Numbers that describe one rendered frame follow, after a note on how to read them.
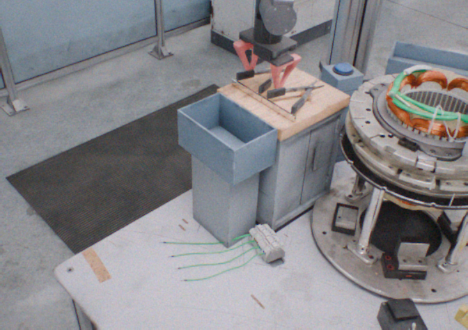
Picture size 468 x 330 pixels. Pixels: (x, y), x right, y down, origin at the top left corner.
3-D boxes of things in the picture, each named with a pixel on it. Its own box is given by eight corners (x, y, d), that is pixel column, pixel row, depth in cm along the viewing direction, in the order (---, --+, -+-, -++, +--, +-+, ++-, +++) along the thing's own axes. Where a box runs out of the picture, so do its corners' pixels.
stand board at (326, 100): (281, 141, 99) (282, 131, 98) (216, 99, 110) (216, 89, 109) (348, 106, 110) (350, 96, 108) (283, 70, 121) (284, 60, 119)
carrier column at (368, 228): (363, 259, 108) (384, 182, 96) (353, 253, 110) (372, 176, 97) (370, 253, 110) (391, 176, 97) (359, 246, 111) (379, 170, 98)
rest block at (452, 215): (450, 234, 113) (453, 227, 111) (439, 216, 117) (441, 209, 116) (469, 232, 113) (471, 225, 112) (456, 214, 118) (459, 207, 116)
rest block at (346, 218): (356, 214, 117) (359, 206, 116) (354, 230, 113) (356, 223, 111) (338, 209, 118) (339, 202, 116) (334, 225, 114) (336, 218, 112)
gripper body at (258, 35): (273, 61, 99) (277, 24, 94) (237, 41, 105) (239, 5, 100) (297, 51, 103) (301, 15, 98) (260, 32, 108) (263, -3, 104)
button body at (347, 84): (346, 160, 138) (363, 74, 122) (323, 166, 135) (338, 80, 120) (331, 145, 143) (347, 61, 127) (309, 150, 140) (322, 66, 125)
